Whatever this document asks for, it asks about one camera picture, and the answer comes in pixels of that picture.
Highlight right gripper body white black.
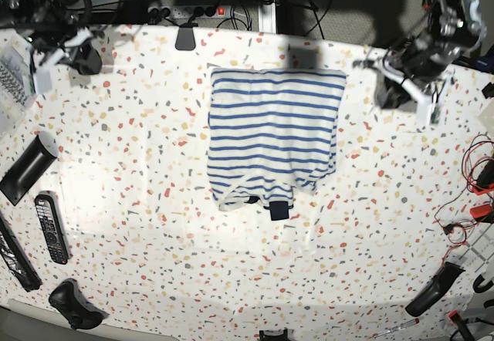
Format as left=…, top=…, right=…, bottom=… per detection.
left=32, top=28, right=103, bottom=94

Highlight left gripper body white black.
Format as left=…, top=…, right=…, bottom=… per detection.
left=353, top=57, right=452, bottom=124

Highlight blue white striped t-shirt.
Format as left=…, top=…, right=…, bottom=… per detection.
left=207, top=68, right=347, bottom=221

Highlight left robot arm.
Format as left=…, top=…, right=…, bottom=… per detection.
left=354, top=0, right=487, bottom=126

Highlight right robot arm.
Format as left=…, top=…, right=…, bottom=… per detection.
left=1, top=0, right=103, bottom=94

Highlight clear plastic screw box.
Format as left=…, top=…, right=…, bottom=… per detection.
left=1, top=41, right=36, bottom=139

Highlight white power strip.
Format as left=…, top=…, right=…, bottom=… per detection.
left=147, top=5, right=232, bottom=19

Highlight red plastic block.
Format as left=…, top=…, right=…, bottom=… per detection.
left=470, top=204, right=494, bottom=224

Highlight black TV remote control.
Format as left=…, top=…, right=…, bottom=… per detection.
left=35, top=194, right=69, bottom=265

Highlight long black bar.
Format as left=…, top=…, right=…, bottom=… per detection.
left=1, top=216, right=42, bottom=292

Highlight small red clip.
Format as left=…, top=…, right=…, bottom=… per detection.
left=448, top=311, right=461, bottom=323

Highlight black game controller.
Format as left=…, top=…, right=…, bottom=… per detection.
left=49, top=280, right=104, bottom=330

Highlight black round stand bottom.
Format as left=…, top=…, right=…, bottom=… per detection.
left=259, top=329, right=289, bottom=341

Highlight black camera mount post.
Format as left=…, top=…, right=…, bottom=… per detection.
left=175, top=23, right=196, bottom=52

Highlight red and black wires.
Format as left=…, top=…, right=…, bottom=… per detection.
left=434, top=134, right=494, bottom=245

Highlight black curved handle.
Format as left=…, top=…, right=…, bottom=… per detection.
left=405, top=262, right=465, bottom=317

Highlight red handled screwdriver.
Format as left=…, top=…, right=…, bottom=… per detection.
left=371, top=318, right=421, bottom=339

